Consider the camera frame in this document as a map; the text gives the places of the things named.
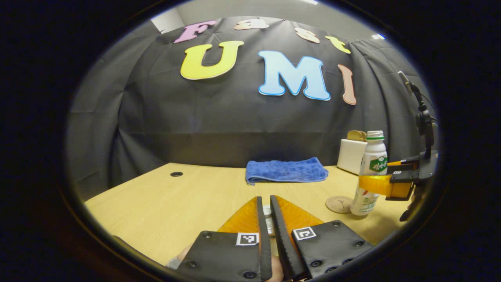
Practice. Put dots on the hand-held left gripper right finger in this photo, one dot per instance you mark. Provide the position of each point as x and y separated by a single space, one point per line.
282 235

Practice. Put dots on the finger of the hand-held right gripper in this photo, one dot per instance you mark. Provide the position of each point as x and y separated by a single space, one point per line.
407 159
379 185

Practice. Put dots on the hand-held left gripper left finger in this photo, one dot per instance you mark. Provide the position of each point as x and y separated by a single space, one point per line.
263 235

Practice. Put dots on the white plastic water bottle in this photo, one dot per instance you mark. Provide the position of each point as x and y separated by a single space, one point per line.
372 156

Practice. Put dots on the round cork coaster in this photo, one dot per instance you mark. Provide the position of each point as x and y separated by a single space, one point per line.
338 204

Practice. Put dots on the white toaster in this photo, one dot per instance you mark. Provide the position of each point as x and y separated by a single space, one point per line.
350 156

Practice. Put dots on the brown toast slice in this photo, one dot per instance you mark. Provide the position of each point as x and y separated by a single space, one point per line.
356 135

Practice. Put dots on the blue towel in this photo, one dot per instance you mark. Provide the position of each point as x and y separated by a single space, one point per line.
285 170

